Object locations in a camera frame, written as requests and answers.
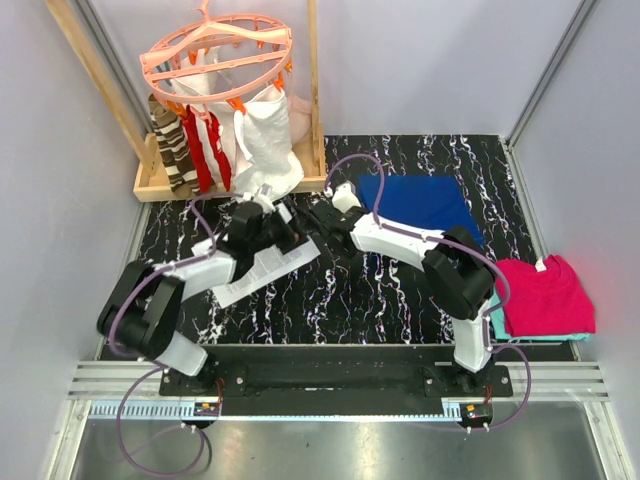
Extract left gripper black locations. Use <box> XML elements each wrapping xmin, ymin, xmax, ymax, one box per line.
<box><xmin>250</xmin><ymin>198</ymin><xmax>314</xmax><ymax>256</ymax></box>

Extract white printed paper files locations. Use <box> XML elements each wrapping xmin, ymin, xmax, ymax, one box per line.
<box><xmin>212</xmin><ymin>240</ymin><xmax>320</xmax><ymax>308</ymax></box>

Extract blue plastic folder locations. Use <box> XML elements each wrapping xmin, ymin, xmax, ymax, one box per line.
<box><xmin>377</xmin><ymin>175</ymin><xmax>484</xmax><ymax>246</ymax></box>

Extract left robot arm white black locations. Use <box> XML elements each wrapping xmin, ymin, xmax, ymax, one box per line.
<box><xmin>96</xmin><ymin>198</ymin><xmax>304</xmax><ymax>396</ymax></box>

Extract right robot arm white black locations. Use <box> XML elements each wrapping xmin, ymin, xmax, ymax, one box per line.
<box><xmin>305</xmin><ymin>201</ymin><xmax>496</xmax><ymax>397</ymax></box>

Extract black marble pattern mat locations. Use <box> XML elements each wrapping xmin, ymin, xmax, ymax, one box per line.
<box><xmin>115</xmin><ymin>133</ymin><xmax>546</xmax><ymax>346</ymax></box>

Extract red white striped sock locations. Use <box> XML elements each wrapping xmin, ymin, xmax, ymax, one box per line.
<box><xmin>182</xmin><ymin>107</ymin><xmax>232</xmax><ymax>193</ymax></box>

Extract white hanging towel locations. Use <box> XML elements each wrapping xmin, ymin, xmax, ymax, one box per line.
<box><xmin>233</xmin><ymin>85</ymin><xmax>304</xmax><ymax>200</ymax></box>

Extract pale pink hanging cloth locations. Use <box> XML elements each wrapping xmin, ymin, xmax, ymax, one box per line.
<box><xmin>288</xmin><ymin>94</ymin><xmax>312</xmax><ymax>145</ymax></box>

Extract brown striped sock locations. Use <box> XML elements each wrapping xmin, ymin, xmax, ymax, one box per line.
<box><xmin>147</xmin><ymin>94</ymin><xmax>200</xmax><ymax>198</ymax></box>

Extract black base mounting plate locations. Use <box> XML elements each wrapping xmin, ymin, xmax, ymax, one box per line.
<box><xmin>160</xmin><ymin>360</ymin><xmax>514</xmax><ymax>398</ymax></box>

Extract white cloth behind hanger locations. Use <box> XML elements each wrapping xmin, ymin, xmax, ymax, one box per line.
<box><xmin>171</xmin><ymin>47</ymin><xmax>219</xmax><ymax>96</ymax></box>

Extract teal folded garment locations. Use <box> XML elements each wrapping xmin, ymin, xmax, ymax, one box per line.
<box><xmin>491</xmin><ymin>292</ymin><xmax>596</xmax><ymax>341</ymax></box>

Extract pink round clip hanger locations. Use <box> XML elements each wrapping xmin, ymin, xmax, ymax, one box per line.
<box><xmin>139</xmin><ymin>1</ymin><xmax>293</xmax><ymax>120</ymax></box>

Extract pink folded t-shirt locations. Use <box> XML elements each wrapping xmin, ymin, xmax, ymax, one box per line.
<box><xmin>497</xmin><ymin>255</ymin><xmax>596</xmax><ymax>338</ymax></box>

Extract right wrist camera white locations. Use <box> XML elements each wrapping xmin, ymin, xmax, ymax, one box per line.
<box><xmin>331</xmin><ymin>182</ymin><xmax>361</xmax><ymax>213</ymax></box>

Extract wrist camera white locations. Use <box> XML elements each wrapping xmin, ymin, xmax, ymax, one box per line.
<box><xmin>331</xmin><ymin>182</ymin><xmax>361</xmax><ymax>213</ymax></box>
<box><xmin>241</xmin><ymin>184</ymin><xmax>293</xmax><ymax>224</ymax></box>

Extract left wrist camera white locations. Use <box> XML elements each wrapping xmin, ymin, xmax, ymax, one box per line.
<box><xmin>241</xmin><ymin>184</ymin><xmax>293</xmax><ymax>224</ymax></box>

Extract wooden rack frame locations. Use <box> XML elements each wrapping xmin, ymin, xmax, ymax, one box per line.
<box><xmin>46</xmin><ymin>0</ymin><xmax>327</xmax><ymax>202</ymax></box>

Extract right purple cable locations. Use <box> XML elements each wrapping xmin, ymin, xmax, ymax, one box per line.
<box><xmin>323</xmin><ymin>153</ymin><xmax>532</xmax><ymax>432</ymax></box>

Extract purple cable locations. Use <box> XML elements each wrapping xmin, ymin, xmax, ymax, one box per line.
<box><xmin>323</xmin><ymin>153</ymin><xmax>532</xmax><ymax>432</ymax></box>
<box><xmin>108</xmin><ymin>192</ymin><xmax>241</xmax><ymax>475</ymax></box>

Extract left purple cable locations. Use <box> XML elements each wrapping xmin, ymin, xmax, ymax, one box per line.
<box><xmin>108</xmin><ymin>192</ymin><xmax>241</xmax><ymax>475</ymax></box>

